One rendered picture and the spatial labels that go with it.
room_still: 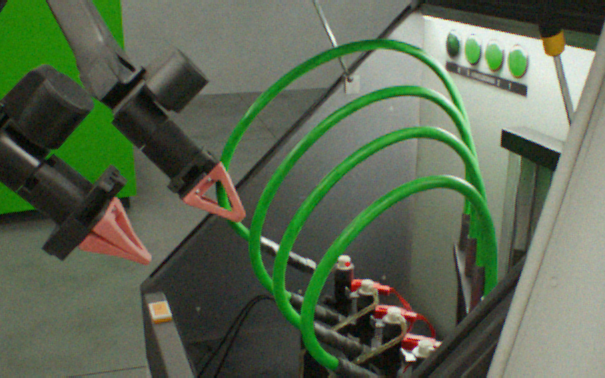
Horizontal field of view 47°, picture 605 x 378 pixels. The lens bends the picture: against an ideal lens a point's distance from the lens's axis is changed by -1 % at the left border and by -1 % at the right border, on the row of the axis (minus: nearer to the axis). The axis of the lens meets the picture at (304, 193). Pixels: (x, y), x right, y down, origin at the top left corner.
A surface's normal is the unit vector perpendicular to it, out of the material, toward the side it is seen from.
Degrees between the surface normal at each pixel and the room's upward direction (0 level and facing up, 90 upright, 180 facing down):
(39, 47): 90
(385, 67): 90
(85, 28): 49
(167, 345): 0
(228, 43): 90
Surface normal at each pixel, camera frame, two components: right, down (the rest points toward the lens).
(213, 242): 0.33, 0.33
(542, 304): -0.91, -0.11
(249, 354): 0.00, -0.94
